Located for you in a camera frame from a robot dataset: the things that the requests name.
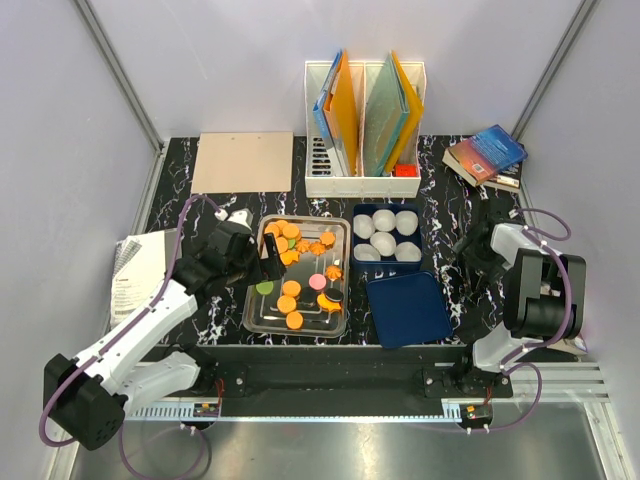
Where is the orange round cookie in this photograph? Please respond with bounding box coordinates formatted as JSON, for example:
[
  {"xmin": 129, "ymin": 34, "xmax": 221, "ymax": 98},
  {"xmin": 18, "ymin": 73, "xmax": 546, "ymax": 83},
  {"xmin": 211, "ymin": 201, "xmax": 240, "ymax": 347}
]
[
  {"xmin": 276, "ymin": 295, "xmax": 297, "ymax": 315},
  {"xmin": 285, "ymin": 311, "xmax": 304, "ymax": 330},
  {"xmin": 264, "ymin": 222, "xmax": 281, "ymax": 238},
  {"xmin": 276, "ymin": 236, "xmax": 290, "ymax": 254},
  {"xmin": 282, "ymin": 280, "xmax": 302, "ymax": 298},
  {"xmin": 282, "ymin": 223, "xmax": 301, "ymax": 241}
]

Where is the blue folder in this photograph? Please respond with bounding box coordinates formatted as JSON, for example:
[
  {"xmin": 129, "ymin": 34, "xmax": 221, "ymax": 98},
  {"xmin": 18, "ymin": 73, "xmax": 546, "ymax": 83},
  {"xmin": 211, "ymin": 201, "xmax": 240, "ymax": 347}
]
[{"xmin": 312, "ymin": 49, "xmax": 347, "ymax": 177}]

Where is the blue cookie tin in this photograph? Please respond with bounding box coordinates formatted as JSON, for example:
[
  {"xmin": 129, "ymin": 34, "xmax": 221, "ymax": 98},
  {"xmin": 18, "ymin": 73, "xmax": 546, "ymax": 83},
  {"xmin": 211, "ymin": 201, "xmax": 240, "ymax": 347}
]
[{"xmin": 351, "ymin": 203, "xmax": 423, "ymax": 276}]

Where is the white paper manual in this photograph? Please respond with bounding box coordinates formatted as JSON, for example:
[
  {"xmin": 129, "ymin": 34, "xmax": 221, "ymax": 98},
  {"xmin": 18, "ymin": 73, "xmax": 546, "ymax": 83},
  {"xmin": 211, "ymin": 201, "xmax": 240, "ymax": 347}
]
[{"xmin": 109, "ymin": 229, "xmax": 178, "ymax": 329}]

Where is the white paper cup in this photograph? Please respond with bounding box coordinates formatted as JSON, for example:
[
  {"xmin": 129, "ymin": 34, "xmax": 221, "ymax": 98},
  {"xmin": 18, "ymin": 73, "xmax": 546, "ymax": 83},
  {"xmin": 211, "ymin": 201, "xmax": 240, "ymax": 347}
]
[
  {"xmin": 353, "ymin": 214, "xmax": 376, "ymax": 240},
  {"xmin": 395, "ymin": 210, "xmax": 419, "ymax": 236},
  {"xmin": 372, "ymin": 209, "xmax": 396, "ymax": 232},
  {"xmin": 370, "ymin": 231, "xmax": 397, "ymax": 257},
  {"xmin": 394, "ymin": 241, "xmax": 422, "ymax": 263},
  {"xmin": 353, "ymin": 243, "xmax": 381, "ymax": 262}
]

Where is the tan clipboard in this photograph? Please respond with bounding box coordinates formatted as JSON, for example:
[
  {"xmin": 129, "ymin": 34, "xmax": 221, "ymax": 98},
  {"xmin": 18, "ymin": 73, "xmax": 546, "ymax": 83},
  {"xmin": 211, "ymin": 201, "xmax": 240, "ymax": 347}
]
[{"xmin": 191, "ymin": 132, "xmax": 294, "ymax": 194}]

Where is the lower paperback book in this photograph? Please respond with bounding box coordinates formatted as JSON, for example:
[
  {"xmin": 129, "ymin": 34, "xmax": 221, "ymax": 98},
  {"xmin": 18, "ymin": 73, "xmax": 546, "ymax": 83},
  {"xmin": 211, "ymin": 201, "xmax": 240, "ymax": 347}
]
[{"xmin": 442, "ymin": 149, "xmax": 523, "ymax": 194}]

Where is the steel baking tray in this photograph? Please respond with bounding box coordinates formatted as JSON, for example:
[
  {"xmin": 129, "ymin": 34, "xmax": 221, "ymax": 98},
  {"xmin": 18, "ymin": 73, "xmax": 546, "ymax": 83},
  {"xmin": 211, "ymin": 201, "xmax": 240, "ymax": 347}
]
[{"xmin": 243, "ymin": 215, "xmax": 351, "ymax": 338}]

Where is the yellow folder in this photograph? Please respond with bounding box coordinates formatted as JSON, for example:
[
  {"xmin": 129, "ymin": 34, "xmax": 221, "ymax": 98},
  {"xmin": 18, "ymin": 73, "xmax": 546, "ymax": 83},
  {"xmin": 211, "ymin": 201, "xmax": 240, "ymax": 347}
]
[{"xmin": 384, "ymin": 51, "xmax": 424, "ymax": 174}]

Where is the blue tin lid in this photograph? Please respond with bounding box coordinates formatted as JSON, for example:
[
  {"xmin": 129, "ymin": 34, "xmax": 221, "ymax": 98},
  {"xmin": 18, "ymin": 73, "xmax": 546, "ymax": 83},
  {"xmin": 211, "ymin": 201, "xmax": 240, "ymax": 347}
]
[{"xmin": 366, "ymin": 271, "xmax": 453, "ymax": 349}]

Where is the pink round cookie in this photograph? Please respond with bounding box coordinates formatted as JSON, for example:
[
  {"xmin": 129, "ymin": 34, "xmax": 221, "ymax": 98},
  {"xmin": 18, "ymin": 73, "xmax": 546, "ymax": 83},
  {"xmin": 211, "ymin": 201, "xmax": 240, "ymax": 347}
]
[{"xmin": 309, "ymin": 273, "xmax": 327, "ymax": 291}]

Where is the white file organizer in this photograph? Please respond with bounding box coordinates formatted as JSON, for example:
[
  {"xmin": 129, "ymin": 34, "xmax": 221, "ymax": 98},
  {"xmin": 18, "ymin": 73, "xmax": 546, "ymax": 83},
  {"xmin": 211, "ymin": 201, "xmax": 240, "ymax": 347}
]
[{"xmin": 303, "ymin": 60, "xmax": 429, "ymax": 200}]

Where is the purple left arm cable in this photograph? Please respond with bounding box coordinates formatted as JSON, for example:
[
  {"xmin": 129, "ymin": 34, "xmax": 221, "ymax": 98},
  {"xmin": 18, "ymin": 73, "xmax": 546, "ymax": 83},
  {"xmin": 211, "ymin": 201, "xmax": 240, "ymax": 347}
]
[{"xmin": 38, "ymin": 194, "xmax": 227, "ymax": 479}]

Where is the purple box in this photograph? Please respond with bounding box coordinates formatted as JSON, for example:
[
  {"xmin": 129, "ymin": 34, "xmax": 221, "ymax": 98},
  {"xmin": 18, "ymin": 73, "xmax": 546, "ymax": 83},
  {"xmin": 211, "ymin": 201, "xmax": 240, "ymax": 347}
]
[{"xmin": 562, "ymin": 336, "xmax": 588, "ymax": 356}]

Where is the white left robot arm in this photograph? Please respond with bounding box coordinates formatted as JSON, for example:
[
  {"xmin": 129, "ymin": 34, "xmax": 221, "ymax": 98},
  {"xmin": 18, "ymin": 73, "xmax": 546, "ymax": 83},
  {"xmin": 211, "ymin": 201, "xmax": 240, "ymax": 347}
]
[{"xmin": 39, "ymin": 211, "xmax": 286, "ymax": 451}]

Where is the orange star cookie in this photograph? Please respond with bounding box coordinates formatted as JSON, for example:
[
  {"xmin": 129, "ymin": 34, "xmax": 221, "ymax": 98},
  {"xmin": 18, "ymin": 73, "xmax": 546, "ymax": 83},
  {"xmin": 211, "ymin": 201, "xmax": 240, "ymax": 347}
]
[{"xmin": 280, "ymin": 250, "xmax": 300, "ymax": 266}]

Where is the green round cookie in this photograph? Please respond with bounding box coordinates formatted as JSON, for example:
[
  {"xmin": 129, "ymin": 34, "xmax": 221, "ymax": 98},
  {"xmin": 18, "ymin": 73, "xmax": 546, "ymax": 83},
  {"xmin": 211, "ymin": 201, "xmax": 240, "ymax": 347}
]
[{"xmin": 255, "ymin": 281, "xmax": 274, "ymax": 296}]

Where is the red small box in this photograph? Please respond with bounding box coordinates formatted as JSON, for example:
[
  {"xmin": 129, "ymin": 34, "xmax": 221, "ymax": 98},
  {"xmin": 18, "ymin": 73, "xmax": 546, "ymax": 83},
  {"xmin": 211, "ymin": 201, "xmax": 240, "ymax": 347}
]
[{"xmin": 394, "ymin": 164, "xmax": 419, "ymax": 178}]

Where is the blue paperback book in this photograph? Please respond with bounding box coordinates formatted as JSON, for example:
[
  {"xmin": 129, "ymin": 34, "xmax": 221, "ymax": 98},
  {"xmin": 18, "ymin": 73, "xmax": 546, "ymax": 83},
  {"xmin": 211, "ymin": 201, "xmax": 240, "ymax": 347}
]
[{"xmin": 442, "ymin": 125, "xmax": 528, "ymax": 187}]

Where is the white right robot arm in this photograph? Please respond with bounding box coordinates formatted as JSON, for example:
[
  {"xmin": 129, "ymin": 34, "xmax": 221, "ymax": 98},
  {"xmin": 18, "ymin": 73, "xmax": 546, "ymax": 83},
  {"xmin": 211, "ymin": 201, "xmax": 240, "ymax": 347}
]
[{"xmin": 444, "ymin": 221, "xmax": 586, "ymax": 397}]

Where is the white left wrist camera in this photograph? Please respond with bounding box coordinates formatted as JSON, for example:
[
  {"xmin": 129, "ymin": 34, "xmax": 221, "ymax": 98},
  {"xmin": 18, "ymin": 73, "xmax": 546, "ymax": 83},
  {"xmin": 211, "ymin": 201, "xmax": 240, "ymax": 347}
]
[{"xmin": 228, "ymin": 208, "xmax": 253, "ymax": 231}]

